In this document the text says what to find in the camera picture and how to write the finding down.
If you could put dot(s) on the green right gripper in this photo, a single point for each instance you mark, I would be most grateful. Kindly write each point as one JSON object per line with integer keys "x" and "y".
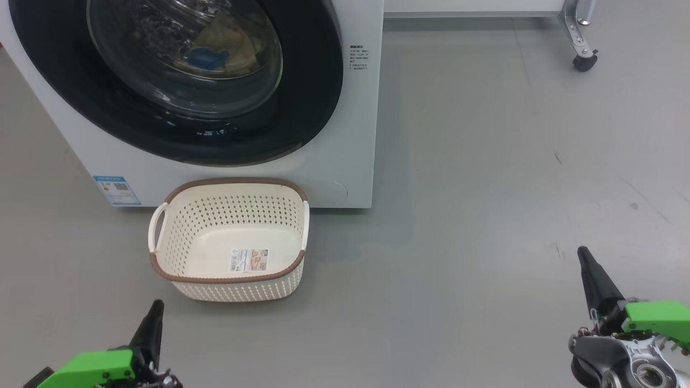
{"x": 657, "y": 318}

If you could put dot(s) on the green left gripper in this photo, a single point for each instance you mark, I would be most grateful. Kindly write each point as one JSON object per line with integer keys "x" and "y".
{"x": 91, "y": 369}

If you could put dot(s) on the round black glass washer door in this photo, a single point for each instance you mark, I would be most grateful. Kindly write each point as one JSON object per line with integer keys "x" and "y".
{"x": 302, "y": 108}

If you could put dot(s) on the cream garment with blue patches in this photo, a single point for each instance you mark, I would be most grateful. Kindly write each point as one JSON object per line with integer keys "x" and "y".
{"x": 210, "y": 59}

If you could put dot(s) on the white front-load washing machine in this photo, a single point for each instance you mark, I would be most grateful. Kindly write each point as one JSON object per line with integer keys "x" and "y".
{"x": 334, "y": 134}

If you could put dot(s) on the cream perforated basket brown rim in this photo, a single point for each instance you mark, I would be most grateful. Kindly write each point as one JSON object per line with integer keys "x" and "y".
{"x": 237, "y": 285}

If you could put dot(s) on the printed paper basket sticker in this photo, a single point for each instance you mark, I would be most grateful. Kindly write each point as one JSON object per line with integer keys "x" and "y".
{"x": 249, "y": 260}

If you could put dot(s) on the blue energy label sticker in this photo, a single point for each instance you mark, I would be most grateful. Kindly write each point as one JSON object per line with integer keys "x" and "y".
{"x": 117, "y": 190}

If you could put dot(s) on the grey stand leg with caster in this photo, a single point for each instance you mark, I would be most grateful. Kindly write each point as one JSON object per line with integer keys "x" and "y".
{"x": 579, "y": 32}

